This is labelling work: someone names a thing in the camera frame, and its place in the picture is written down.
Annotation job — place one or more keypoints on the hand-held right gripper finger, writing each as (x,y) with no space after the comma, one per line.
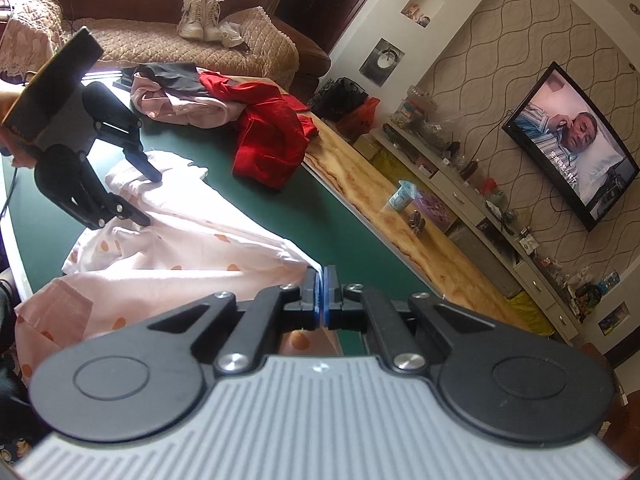
(327,300)
(319,300)

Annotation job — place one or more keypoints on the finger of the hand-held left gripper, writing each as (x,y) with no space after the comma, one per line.
(135,152)
(107,210)

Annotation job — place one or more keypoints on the white orange-dotted shirt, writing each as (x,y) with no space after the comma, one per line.
(200,240)

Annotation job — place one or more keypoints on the pink garment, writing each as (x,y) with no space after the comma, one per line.
(165,105)

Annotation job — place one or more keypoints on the pink lace cover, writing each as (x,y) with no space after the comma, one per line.
(25,35)

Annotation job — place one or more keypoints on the dark grey garment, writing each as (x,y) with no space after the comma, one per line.
(170,75)

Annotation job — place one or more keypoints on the green framed mat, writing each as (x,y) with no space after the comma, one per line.
(320,210)

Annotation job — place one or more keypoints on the dark key bunch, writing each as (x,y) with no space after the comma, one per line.
(416,221)

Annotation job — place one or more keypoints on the white blue yogurt cup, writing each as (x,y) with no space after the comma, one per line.
(401,197)

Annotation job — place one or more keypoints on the red garment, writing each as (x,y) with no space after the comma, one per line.
(270,130)

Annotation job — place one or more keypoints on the purple box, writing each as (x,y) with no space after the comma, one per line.
(435,212)

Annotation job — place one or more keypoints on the white high-top sneaker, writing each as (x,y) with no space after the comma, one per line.
(191,17)
(212,20)

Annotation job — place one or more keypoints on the white cloth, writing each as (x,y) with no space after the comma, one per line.
(232,35)

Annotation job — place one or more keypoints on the white TV cabinet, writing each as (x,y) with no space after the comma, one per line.
(452,190)

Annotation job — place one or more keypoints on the red plastic bag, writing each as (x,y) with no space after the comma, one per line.
(362,115)

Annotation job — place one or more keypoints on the person's dark clothing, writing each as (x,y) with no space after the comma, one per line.
(10,385)

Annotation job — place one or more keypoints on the black bag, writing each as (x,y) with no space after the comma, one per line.
(340,100)

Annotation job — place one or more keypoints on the flat screen television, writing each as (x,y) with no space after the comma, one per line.
(565,145)

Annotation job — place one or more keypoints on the black white wall poster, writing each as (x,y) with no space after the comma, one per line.
(382,62)

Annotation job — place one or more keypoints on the wall niche with figurines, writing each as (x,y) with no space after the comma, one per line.
(425,7)

